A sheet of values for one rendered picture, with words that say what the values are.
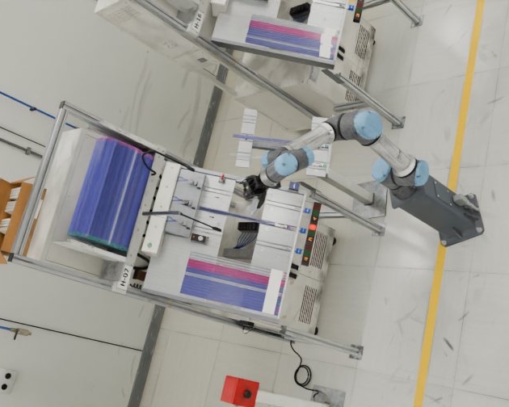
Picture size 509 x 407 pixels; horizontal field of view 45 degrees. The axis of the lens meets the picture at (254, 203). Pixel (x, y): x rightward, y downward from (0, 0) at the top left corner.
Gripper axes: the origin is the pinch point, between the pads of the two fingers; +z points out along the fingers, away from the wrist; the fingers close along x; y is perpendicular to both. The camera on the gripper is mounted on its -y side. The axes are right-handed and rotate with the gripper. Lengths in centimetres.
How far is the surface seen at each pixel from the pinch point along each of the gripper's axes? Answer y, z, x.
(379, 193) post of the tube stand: -142, 60, -8
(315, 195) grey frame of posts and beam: -77, 44, -9
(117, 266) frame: 25, 85, -2
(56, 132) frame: 46, 59, -64
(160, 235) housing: 1, 78, -12
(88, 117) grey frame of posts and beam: 29, 59, -71
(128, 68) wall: -73, 188, -178
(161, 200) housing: -3, 75, -29
